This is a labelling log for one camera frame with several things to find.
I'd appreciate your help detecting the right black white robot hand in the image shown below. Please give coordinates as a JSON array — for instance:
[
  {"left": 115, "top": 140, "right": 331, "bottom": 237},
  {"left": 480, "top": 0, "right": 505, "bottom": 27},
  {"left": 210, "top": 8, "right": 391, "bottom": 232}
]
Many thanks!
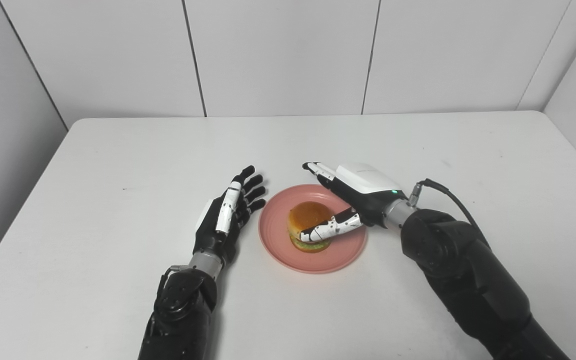
[{"left": 299, "top": 161, "right": 410, "bottom": 244}]

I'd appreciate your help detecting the pink plastic plate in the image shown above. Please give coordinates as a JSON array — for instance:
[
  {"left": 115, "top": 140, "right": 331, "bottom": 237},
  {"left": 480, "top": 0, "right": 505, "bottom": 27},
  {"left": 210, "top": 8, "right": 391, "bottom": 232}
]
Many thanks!
[{"left": 258, "top": 184, "right": 369, "bottom": 275}]

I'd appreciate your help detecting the toy hamburger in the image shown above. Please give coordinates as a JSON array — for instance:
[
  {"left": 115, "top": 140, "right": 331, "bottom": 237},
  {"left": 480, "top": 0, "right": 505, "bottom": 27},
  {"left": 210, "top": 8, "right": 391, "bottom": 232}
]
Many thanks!
[{"left": 287, "top": 200, "right": 336, "bottom": 253}]

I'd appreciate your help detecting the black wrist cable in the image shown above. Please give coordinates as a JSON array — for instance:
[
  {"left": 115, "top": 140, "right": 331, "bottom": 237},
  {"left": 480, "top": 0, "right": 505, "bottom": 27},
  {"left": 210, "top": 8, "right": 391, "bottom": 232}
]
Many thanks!
[
  {"left": 408, "top": 178, "right": 484, "bottom": 236},
  {"left": 156, "top": 265, "right": 191, "bottom": 301}
]

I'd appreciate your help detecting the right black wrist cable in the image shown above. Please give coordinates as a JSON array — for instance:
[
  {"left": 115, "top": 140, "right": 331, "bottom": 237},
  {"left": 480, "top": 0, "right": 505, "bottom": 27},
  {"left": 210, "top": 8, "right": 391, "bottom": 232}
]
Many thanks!
[{"left": 408, "top": 178, "right": 484, "bottom": 236}]

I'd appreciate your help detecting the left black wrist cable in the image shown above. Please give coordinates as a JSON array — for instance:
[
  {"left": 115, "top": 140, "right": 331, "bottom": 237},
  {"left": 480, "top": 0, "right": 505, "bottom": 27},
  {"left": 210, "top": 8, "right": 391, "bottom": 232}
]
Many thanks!
[{"left": 156, "top": 265, "right": 191, "bottom": 301}]

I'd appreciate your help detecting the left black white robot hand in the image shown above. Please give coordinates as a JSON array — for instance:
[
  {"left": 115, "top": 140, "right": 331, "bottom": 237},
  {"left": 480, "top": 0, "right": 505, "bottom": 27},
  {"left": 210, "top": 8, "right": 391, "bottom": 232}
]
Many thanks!
[{"left": 192, "top": 165, "right": 267, "bottom": 266}]

